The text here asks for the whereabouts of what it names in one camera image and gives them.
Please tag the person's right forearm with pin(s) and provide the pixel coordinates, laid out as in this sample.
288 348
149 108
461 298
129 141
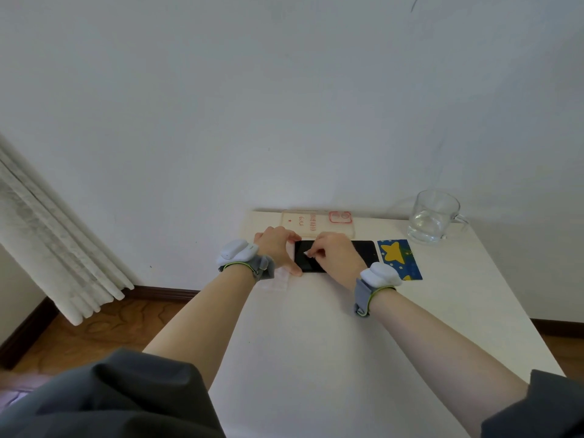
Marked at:
442 355

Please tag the person's right hand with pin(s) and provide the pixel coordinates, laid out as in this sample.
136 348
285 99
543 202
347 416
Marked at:
340 257

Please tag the dark grey shirt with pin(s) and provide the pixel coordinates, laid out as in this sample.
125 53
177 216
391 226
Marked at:
114 401

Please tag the white curtain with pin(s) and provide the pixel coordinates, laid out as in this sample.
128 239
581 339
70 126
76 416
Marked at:
54 246

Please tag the clear phone case red print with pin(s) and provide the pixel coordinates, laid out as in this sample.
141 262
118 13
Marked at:
315 223

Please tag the person's left hand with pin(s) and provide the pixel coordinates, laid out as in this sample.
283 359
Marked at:
273 244

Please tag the glass mug with water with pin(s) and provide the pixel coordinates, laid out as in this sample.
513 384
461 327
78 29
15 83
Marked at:
429 218

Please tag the black smartphone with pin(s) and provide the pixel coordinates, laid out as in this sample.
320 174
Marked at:
367 253

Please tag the person's left forearm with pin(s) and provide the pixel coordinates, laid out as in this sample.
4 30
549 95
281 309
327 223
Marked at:
205 323

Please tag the blue card yellow star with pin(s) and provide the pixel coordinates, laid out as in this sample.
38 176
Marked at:
397 255

